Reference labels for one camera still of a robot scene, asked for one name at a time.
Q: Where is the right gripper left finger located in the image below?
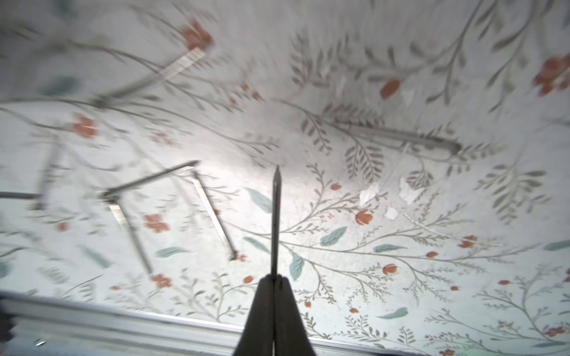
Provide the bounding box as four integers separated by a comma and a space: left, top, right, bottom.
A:
233, 274, 275, 356

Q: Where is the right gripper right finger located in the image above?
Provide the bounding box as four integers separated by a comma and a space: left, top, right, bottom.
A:
273, 275, 316, 356

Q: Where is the steel nail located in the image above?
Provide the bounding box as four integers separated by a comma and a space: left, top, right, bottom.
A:
192, 170, 238, 261
100, 160, 200, 200
107, 198, 154, 275

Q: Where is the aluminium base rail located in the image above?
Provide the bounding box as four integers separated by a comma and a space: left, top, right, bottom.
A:
1, 292, 388, 355

